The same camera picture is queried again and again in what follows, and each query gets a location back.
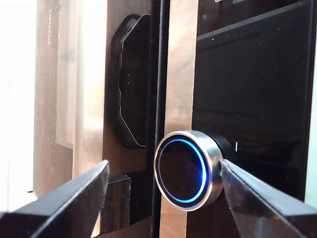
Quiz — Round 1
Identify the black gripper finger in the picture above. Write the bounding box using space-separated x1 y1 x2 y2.
219 159 317 238
0 160 110 238

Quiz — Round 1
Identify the plain steel-rimmed rotary knob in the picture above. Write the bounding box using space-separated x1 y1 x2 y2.
153 130 235 212

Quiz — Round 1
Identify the black built-in oven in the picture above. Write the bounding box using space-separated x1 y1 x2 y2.
33 0 317 238

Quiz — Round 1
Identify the steel oven door handle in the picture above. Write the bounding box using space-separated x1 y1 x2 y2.
72 0 132 236

